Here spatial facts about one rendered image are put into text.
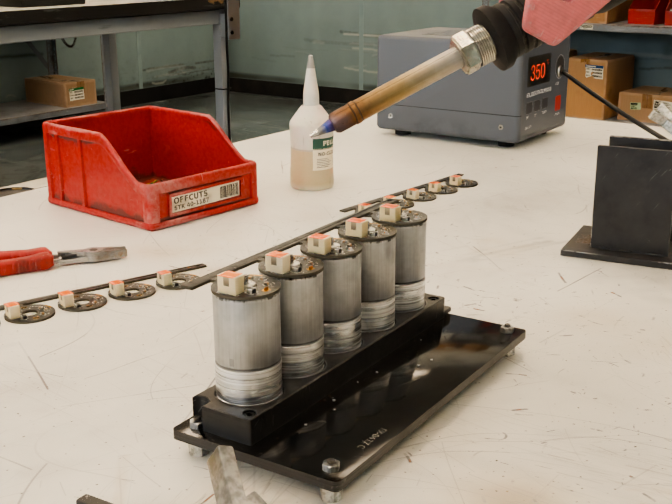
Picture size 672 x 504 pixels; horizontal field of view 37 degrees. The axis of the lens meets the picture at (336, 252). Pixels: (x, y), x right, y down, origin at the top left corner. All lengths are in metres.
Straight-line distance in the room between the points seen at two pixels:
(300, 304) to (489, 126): 0.57
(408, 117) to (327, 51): 5.23
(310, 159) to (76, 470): 0.42
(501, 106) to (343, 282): 0.54
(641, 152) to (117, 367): 0.32
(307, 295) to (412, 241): 0.08
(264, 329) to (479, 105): 0.60
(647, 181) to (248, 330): 0.31
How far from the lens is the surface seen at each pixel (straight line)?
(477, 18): 0.37
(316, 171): 0.75
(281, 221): 0.67
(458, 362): 0.42
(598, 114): 4.88
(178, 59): 6.48
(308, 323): 0.38
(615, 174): 0.60
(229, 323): 0.35
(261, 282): 0.36
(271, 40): 6.46
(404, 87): 0.36
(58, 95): 5.36
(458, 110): 0.93
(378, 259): 0.42
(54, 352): 0.48
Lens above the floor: 0.93
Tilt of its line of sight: 17 degrees down
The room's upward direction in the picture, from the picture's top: straight up
